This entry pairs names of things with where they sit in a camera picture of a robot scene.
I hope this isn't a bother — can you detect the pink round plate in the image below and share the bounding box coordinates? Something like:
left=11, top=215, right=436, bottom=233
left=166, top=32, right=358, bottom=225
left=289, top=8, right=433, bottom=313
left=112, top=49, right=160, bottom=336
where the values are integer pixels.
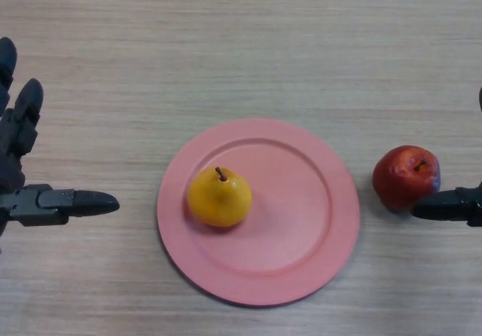
left=156, top=118, right=362, bottom=308

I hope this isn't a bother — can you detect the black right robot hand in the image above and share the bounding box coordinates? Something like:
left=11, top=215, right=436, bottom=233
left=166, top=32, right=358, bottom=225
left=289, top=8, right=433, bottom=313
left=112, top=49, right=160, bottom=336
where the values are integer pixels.
left=410, top=86, right=482, bottom=228

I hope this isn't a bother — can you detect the red apple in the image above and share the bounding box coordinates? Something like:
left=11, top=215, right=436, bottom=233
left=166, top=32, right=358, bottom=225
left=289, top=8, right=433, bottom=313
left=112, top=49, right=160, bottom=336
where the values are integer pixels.
left=372, top=145, right=441, bottom=212

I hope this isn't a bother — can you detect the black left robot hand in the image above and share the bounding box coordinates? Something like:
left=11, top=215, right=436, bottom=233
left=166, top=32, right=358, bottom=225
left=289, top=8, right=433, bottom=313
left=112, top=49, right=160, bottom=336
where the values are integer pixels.
left=0, top=36, right=121, bottom=239

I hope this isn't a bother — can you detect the yellow pear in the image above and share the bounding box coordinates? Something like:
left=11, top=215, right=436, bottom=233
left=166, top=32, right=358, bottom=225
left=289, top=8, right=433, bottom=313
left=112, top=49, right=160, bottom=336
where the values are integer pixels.
left=187, top=166, right=253, bottom=228

